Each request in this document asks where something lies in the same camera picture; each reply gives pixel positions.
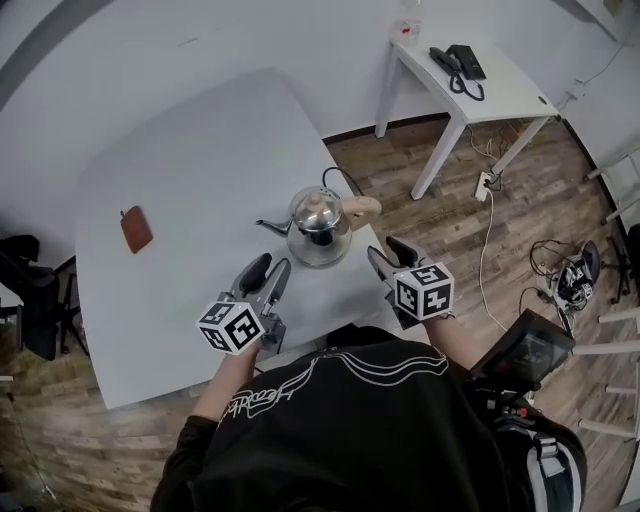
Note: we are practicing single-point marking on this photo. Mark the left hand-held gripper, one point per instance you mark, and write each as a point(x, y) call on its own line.
point(231, 324)

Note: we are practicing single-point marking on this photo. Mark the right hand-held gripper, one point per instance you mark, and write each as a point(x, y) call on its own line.
point(425, 295)

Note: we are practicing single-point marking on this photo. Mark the person's right forearm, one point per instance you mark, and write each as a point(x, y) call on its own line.
point(452, 342)

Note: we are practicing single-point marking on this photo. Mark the person's left forearm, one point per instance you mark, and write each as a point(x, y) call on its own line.
point(227, 385)

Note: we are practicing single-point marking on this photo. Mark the white power strip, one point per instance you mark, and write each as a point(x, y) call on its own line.
point(483, 186)

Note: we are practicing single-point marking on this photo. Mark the brown leather pouch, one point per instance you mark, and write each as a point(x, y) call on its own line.
point(136, 230)

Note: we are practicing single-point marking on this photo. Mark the black monitor screen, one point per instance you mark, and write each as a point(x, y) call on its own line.
point(530, 352)

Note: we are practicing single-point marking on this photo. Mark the person's black printed shirt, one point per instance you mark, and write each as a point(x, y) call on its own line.
point(345, 430)

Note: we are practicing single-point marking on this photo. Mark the white side table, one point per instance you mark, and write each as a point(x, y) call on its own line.
point(480, 95)

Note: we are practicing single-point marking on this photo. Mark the black desk telephone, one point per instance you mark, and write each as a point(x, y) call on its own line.
point(462, 62)

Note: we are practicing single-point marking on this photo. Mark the clear plastic bottle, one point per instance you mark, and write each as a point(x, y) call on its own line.
point(409, 25)

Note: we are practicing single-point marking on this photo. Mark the black office chair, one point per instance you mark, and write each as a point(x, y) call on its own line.
point(35, 300)

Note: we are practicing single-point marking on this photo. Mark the black and grey backpack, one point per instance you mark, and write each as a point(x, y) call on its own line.
point(540, 460)

